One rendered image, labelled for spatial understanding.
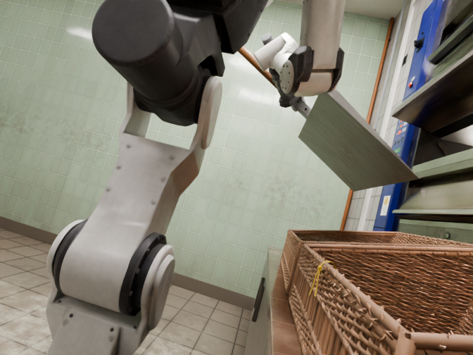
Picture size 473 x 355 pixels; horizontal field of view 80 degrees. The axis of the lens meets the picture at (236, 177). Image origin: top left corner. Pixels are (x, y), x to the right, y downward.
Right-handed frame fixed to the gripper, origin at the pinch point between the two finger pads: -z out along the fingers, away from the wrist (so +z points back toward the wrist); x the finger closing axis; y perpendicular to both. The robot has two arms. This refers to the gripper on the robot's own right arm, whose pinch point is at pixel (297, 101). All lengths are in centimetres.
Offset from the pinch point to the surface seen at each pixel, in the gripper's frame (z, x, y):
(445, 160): -40, 27, -40
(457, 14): -29, 89, 0
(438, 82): -15.5, 39.2, -26.6
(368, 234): -60, -10, -33
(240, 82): -62, 24, 132
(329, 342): 32, -43, -70
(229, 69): -53, 25, 145
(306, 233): -50, -30, -17
